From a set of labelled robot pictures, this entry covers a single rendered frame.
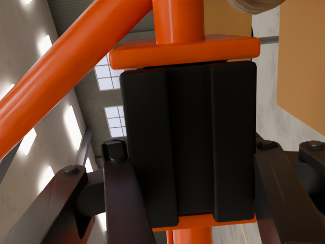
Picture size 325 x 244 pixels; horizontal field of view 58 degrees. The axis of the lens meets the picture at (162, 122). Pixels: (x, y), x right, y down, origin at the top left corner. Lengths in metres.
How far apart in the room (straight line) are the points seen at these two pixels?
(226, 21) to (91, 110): 8.57
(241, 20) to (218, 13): 0.15
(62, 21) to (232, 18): 7.38
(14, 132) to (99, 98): 9.71
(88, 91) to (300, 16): 9.55
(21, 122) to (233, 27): 1.81
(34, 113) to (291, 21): 0.26
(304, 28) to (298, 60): 0.03
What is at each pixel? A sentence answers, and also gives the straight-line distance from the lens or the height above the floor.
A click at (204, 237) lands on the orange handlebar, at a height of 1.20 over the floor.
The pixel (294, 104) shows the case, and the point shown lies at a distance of 0.34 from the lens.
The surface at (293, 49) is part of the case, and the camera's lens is 0.33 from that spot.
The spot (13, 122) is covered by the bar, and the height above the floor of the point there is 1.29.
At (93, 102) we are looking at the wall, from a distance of 9.99.
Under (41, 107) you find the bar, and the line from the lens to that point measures 0.16.
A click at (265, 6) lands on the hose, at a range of 0.20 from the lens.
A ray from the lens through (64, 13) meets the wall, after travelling 8.90.
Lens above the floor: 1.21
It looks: level
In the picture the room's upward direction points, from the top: 96 degrees counter-clockwise
